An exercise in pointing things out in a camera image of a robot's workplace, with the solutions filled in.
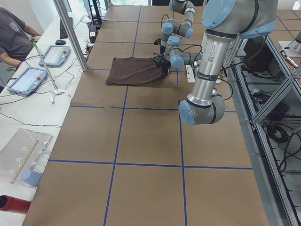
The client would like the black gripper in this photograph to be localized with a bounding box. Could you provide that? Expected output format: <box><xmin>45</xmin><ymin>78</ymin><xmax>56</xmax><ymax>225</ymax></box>
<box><xmin>153</xmin><ymin>54</ymin><xmax>171</xmax><ymax>76</ymax></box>
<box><xmin>160</xmin><ymin>42</ymin><xmax>166</xmax><ymax>55</ymax></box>

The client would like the dark brown t-shirt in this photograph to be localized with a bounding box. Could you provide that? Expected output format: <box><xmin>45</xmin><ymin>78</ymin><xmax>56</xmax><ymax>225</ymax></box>
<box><xmin>106</xmin><ymin>57</ymin><xmax>166</xmax><ymax>86</ymax></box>

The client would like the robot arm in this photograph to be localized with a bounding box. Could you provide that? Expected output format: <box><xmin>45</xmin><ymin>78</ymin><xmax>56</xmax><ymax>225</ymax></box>
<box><xmin>159</xmin><ymin>0</ymin><xmax>196</xmax><ymax>54</ymax></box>
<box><xmin>154</xmin><ymin>0</ymin><xmax>278</xmax><ymax>125</ymax></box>

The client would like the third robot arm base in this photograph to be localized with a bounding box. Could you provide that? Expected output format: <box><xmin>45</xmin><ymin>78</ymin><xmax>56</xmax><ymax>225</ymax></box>
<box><xmin>278</xmin><ymin>33</ymin><xmax>301</xmax><ymax>57</ymax></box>

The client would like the black keyboard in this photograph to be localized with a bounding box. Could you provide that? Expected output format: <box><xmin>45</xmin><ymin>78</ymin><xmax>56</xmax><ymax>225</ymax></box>
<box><xmin>59</xmin><ymin>17</ymin><xmax>73</xmax><ymax>39</ymax></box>

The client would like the black computer mouse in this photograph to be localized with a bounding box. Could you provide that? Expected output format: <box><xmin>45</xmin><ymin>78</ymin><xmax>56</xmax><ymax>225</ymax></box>
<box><xmin>55</xmin><ymin>40</ymin><xmax>66</xmax><ymax>45</ymax></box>

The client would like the far teach pendant tablet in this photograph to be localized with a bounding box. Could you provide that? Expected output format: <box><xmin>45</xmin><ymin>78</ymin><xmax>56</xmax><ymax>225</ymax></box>
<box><xmin>43</xmin><ymin>45</ymin><xmax>71</xmax><ymax>67</ymax></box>

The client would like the teach pendant tablet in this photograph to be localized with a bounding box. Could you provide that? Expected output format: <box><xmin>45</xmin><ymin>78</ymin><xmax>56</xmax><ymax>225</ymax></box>
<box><xmin>43</xmin><ymin>45</ymin><xmax>71</xmax><ymax>67</ymax></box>
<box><xmin>7</xmin><ymin>67</ymin><xmax>47</xmax><ymax>96</ymax></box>

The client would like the long metal rod tool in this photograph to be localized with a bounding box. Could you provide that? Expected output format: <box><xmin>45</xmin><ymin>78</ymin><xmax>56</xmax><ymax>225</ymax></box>
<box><xmin>33</xmin><ymin>42</ymin><xmax>58</xmax><ymax>94</ymax></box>

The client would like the near teach pendant tablet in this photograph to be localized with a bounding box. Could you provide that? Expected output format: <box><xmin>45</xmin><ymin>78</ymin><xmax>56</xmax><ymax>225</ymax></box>
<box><xmin>7</xmin><ymin>67</ymin><xmax>47</xmax><ymax>96</ymax></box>

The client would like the seated person grey shirt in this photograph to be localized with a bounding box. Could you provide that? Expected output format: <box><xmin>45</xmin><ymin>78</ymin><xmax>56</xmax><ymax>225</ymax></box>
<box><xmin>0</xmin><ymin>7</ymin><xmax>40</xmax><ymax>69</ymax></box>

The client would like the clear plastic sheet bag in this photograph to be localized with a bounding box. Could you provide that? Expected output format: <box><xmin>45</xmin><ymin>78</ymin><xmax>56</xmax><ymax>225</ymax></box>
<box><xmin>0</xmin><ymin>129</ymin><xmax>53</xmax><ymax>188</ymax></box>

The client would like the blue plastic cup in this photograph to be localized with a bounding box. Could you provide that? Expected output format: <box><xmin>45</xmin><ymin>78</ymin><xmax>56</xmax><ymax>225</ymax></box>
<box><xmin>21</xmin><ymin>169</ymin><xmax>42</xmax><ymax>187</ymax></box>

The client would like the wooden stick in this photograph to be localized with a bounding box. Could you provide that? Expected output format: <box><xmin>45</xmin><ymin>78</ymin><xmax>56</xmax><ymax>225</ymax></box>
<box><xmin>10</xmin><ymin>140</ymin><xmax>39</xmax><ymax>184</ymax></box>

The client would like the red cylinder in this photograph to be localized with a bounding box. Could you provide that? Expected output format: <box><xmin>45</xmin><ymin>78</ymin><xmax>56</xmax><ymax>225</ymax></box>
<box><xmin>0</xmin><ymin>195</ymin><xmax>31</xmax><ymax>214</ymax></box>

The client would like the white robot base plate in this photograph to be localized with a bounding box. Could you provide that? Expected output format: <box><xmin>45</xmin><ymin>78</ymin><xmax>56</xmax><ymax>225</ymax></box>
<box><xmin>185</xmin><ymin>65</ymin><xmax>222</xmax><ymax>84</ymax></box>

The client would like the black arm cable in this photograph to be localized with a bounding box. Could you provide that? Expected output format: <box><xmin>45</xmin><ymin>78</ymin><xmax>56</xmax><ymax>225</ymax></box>
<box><xmin>181</xmin><ymin>44</ymin><xmax>203</xmax><ymax>56</ymax></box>

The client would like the aluminium frame rack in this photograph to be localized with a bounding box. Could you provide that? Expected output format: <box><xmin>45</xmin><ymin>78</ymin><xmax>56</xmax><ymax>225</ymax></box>
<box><xmin>224</xmin><ymin>36</ymin><xmax>301</xmax><ymax>226</ymax></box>

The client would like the aluminium frame post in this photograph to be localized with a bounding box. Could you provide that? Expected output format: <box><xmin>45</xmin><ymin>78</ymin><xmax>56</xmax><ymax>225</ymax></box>
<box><xmin>53</xmin><ymin>0</ymin><xmax>88</xmax><ymax>72</ymax></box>

